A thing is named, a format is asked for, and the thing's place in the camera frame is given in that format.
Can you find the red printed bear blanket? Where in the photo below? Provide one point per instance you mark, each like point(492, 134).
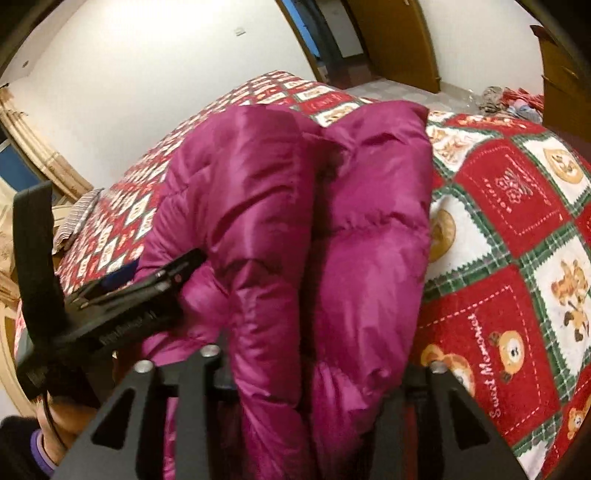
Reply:
point(508, 207)

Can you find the brown wooden door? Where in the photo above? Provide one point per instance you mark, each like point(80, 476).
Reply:
point(392, 41)

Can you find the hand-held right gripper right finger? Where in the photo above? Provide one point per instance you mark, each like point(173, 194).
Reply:
point(415, 415)

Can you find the person's left forearm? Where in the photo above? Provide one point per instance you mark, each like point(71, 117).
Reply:
point(27, 443)

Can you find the brown wooden cabinet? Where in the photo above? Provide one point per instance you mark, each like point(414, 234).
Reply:
point(563, 78)

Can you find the striped pillow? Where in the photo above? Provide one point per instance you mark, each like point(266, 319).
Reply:
point(76, 217)

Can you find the cream wooden headboard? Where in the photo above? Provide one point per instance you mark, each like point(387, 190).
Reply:
point(9, 369)

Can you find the window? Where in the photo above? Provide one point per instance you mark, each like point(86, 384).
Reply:
point(16, 164)

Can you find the pile of clothes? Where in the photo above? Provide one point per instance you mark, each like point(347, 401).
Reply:
point(508, 104)

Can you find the beige floral curtain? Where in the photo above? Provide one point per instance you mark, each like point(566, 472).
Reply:
point(41, 152)
point(7, 249)

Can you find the brown door frame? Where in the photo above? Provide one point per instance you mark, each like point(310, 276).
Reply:
point(300, 41)

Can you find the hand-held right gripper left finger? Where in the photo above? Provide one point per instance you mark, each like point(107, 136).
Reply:
point(198, 392)

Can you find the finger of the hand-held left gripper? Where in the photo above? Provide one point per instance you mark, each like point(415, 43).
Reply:
point(115, 277)
point(178, 270)

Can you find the magenta down jacket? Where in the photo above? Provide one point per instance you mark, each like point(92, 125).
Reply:
point(258, 207)

